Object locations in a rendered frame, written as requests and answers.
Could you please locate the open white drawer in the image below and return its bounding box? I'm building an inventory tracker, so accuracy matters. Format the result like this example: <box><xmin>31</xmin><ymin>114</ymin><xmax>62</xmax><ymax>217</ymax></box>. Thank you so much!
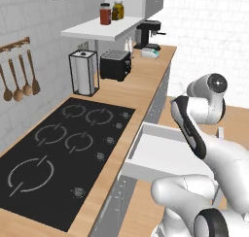
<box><xmin>121</xmin><ymin>121</ymin><xmax>226</xmax><ymax>185</ymax></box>

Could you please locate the grey base cupboard run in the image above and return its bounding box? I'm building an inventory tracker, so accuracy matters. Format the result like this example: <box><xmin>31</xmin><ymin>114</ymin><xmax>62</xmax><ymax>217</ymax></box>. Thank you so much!
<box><xmin>143</xmin><ymin>65</ymin><xmax>172</xmax><ymax>125</ymax></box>

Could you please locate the black toaster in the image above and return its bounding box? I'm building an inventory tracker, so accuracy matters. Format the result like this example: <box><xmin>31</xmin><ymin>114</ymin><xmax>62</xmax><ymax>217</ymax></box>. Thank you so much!
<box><xmin>99</xmin><ymin>50</ymin><xmax>133</xmax><ymax>83</ymax></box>

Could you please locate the white paper towel roll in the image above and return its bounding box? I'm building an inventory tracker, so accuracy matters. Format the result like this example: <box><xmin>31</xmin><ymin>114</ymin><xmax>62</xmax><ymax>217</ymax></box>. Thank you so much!
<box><xmin>75</xmin><ymin>51</ymin><xmax>95</xmax><ymax>96</ymax></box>

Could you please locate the white and teal small box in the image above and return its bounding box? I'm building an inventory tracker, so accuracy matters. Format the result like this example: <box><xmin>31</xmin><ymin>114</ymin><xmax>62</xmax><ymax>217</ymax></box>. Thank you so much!
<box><xmin>140</xmin><ymin>47</ymin><xmax>160</xmax><ymax>59</ymax></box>

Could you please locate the black coffee machine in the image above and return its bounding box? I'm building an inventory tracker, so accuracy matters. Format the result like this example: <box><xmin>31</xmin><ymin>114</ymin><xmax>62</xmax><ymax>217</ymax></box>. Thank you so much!
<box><xmin>133</xmin><ymin>19</ymin><xmax>167</xmax><ymax>51</ymax></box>

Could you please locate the grey cabinet front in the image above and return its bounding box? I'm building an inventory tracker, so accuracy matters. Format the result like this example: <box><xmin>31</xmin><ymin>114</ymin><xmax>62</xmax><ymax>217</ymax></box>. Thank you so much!
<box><xmin>87</xmin><ymin>174</ymin><xmax>140</xmax><ymax>237</ymax></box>

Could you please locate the wooden spatula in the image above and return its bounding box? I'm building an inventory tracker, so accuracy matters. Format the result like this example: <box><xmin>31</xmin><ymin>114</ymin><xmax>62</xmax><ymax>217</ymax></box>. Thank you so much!
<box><xmin>25</xmin><ymin>49</ymin><xmax>42</xmax><ymax>96</ymax></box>

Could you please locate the black hob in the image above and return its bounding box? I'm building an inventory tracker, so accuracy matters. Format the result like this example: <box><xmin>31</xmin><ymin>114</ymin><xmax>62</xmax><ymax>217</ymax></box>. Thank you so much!
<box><xmin>0</xmin><ymin>96</ymin><xmax>137</xmax><ymax>233</ymax></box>

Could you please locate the small dark jar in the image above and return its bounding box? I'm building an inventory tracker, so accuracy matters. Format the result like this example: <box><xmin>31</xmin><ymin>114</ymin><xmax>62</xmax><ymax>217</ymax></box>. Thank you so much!
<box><xmin>111</xmin><ymin>6</ymin><xmax>120</xmax><ymax>21</ymax></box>

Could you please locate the red jar with black lid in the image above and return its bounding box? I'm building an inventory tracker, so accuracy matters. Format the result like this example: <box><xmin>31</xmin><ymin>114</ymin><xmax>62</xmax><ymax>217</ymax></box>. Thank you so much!
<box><xmin>99</xmin><ymin>2</ymin><xmax>113</xmax><ymax>26</ymax></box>

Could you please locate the wooden spoon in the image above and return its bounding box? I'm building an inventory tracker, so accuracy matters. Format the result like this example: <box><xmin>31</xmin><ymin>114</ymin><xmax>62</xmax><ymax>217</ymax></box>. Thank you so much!
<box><xmin>18</xmin><ymin>53</ymin><xmax>34</xmax><ymax>97</ymax></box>
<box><xmin>8</xmin><ymin>58</ymin><xmax>25</xmax><ymax>103</ymax></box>
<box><xmin>0</xmin><ymin>63</ymin><xmax>14</xmax><ymax>102</ymax></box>

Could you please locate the yellow jar with black lid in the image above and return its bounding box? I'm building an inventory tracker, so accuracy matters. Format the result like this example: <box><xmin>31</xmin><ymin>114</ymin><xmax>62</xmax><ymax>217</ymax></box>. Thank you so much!
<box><xmin>113</xmin><ymin>0</ymin><xmax>125</xmax><ymax>20</ymax></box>

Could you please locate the white wall socket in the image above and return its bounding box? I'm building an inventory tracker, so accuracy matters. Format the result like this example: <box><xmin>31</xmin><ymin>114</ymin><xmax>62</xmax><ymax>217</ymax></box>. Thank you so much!
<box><xmin>77</xmin><ymin>41</ymin><xmax>90</xmax><ymax>51</ymax></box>

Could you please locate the white wall shelf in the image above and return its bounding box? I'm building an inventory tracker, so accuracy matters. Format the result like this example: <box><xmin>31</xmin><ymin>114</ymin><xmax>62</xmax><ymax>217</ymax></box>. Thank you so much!
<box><xmin>60</xmin><ymin>16</ymin><xmax>146</xmax><ymax>43</ymax></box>

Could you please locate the grey cabinet handle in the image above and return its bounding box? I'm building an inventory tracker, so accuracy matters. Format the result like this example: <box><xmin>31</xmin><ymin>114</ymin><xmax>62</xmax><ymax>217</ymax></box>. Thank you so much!
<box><xmin>96</xmin><ymin>194</ymin><xmax>114</xmax><ymax>229</ymax></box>

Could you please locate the white wall cupboard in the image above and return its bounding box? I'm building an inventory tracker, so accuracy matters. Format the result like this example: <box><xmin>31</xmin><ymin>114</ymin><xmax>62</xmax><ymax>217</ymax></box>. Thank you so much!
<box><xmin>103</xmin><ymin>0</ymin><xmax>166</xmax><ymax>20</ymax></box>

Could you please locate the wooden utensil rail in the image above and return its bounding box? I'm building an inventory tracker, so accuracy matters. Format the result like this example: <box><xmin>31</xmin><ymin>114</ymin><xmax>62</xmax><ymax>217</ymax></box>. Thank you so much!
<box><xmin>0</xmin><ymin>36</ymin><xmax>31</xmax><ymax>53</ymax></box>

